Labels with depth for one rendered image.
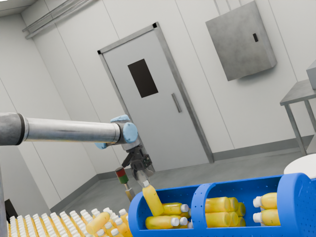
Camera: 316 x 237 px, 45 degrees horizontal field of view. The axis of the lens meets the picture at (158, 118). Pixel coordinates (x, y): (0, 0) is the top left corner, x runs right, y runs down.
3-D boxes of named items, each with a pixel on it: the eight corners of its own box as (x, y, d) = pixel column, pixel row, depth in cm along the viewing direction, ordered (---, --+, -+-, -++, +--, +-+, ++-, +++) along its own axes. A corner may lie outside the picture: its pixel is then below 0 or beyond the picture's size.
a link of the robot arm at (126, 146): (116, 144, 188) (128, 136, 196) (120, 153, 189) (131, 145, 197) (129, 141, 183) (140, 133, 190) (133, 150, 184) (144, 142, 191)
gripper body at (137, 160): (144, 171, 186) (134, 148, 184) (132, 173, 191) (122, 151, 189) (153, 163, 192) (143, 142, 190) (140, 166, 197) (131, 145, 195)
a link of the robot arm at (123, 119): (105, 122, 187) (118, 114, 194) (115, 145, 189) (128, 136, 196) (116, 118, 180) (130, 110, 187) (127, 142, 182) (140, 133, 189)
